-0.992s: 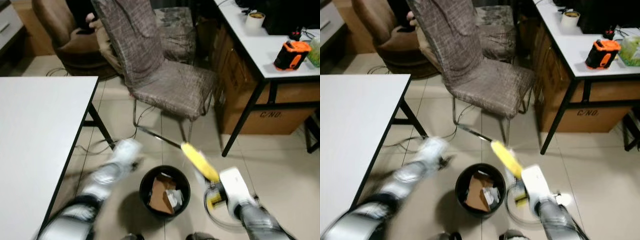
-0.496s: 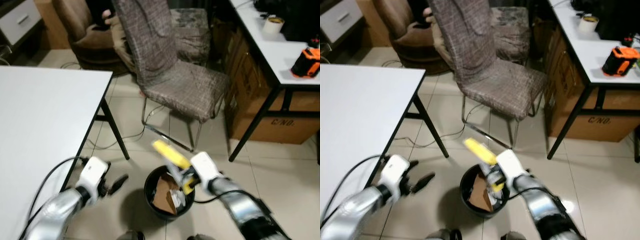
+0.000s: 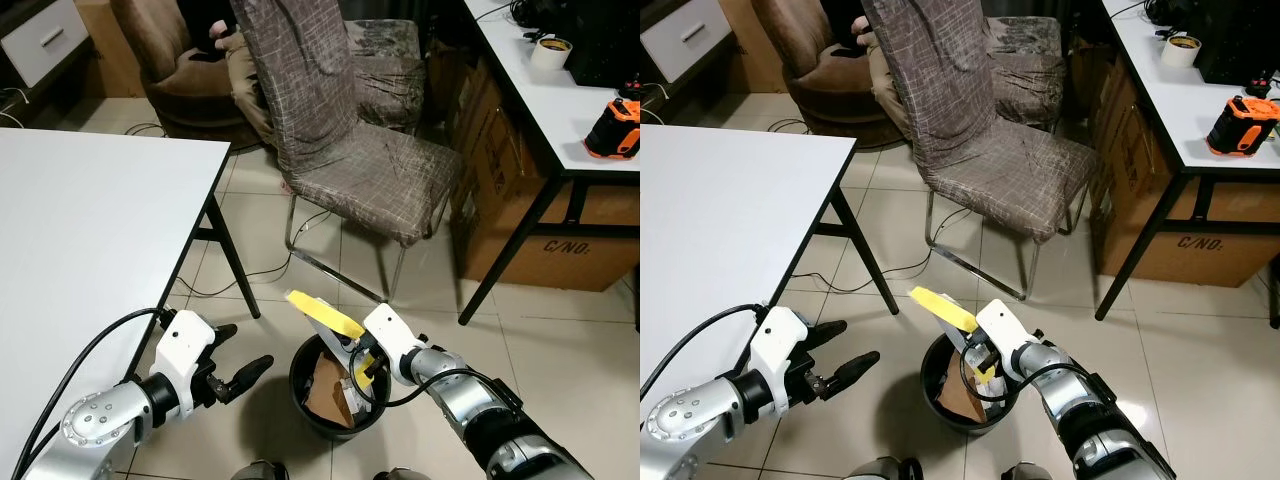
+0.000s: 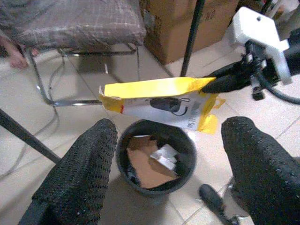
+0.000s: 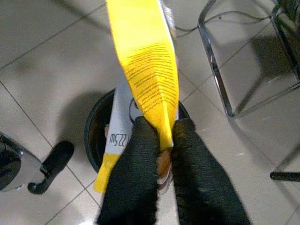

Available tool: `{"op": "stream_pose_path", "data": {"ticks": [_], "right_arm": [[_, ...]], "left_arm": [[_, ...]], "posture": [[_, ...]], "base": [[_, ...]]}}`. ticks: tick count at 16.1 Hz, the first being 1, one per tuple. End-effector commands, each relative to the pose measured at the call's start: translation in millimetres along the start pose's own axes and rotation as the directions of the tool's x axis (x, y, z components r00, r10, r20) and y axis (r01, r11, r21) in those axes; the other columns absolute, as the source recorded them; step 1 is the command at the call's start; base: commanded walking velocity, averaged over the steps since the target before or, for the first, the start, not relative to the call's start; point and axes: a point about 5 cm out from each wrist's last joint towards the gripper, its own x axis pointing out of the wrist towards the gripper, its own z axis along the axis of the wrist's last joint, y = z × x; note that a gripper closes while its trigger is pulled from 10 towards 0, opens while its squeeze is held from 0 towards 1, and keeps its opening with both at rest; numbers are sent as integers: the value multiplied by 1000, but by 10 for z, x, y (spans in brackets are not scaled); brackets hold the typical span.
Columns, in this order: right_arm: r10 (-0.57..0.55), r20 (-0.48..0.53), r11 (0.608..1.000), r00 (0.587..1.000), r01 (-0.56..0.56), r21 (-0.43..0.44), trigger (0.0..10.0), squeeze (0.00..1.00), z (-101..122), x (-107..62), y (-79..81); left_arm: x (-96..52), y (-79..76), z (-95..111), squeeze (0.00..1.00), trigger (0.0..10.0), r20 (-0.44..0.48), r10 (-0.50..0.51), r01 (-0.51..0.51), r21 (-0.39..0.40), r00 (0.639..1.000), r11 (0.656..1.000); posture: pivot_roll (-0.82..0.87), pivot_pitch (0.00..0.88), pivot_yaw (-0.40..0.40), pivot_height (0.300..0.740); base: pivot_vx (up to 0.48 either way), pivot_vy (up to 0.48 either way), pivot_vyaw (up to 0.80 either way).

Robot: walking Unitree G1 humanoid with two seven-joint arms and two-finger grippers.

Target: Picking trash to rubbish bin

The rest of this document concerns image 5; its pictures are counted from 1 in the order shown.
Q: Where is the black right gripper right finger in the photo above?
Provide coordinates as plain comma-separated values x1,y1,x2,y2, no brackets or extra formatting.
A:
170,118,253,225

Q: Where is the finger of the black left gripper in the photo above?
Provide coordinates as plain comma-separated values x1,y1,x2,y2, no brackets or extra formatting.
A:
42,140,75,180

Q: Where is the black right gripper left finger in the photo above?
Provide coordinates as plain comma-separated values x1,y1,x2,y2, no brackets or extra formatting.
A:
97,116,161,225

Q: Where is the yellow white cardboard package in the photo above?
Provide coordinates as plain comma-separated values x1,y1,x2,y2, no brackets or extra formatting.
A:
93,0,180,196

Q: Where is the black round rubbish bin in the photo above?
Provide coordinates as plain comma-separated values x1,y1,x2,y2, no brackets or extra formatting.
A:
84,88,190,174

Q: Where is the black metal table leg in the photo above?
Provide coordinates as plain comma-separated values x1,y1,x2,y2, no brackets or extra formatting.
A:
270,172,300,182

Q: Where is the chrome chair frame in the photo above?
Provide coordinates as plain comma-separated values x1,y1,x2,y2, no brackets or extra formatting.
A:
198,0,300,117

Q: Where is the grey floor cable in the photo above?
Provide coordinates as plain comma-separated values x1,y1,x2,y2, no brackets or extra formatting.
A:
174,10,272,32

